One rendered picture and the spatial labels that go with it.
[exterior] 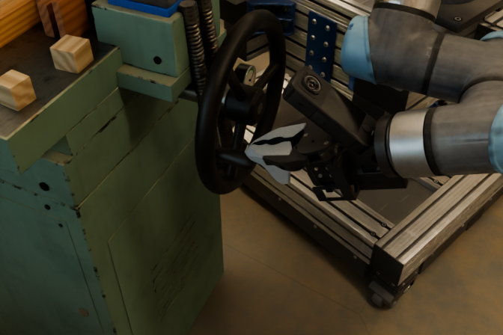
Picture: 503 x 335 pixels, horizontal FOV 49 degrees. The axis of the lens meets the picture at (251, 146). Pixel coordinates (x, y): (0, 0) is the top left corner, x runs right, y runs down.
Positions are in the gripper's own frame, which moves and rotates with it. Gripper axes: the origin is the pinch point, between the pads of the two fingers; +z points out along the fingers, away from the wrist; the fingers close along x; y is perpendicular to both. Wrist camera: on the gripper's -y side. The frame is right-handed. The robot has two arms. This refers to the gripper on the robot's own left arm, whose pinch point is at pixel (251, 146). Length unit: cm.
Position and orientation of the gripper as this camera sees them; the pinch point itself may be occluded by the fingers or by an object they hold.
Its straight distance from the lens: 73.6
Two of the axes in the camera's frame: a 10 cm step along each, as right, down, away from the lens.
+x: 4.2, -6.6, 6.3
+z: -7.8, 0.9, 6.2
